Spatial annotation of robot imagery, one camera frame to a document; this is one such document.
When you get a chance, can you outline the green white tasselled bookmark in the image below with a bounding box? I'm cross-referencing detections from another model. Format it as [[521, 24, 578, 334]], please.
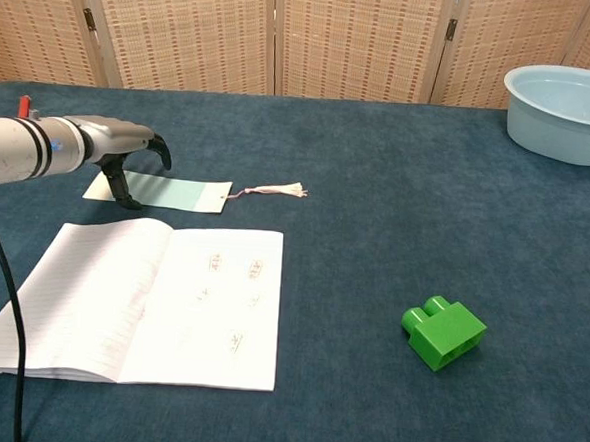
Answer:
[[82, 167, 309, 220]]

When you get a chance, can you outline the woven bamboo folding screen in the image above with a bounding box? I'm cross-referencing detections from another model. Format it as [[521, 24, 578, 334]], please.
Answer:
[[0, 0, 590, 125]]

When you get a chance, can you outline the white notebook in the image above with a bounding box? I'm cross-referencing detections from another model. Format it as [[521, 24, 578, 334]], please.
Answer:
[[0, 208, 286, 395]]

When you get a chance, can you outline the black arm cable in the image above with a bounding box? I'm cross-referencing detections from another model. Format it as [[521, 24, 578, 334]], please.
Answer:
[[0, 142, 41, 442]]

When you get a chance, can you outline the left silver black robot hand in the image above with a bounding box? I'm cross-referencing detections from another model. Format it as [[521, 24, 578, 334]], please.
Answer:
[[69, 113, 175, 213]]

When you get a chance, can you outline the light blue plastic basin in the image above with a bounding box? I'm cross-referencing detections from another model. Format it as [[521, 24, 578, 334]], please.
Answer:
[[498, 63, 590, 167]]

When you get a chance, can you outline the green toy building brick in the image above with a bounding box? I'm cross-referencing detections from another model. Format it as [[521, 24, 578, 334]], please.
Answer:
[[398, 293, 491, 377]]

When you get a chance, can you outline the dark blue table cover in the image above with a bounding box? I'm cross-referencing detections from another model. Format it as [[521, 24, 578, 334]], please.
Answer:
[[0, 78, 590, 442]]

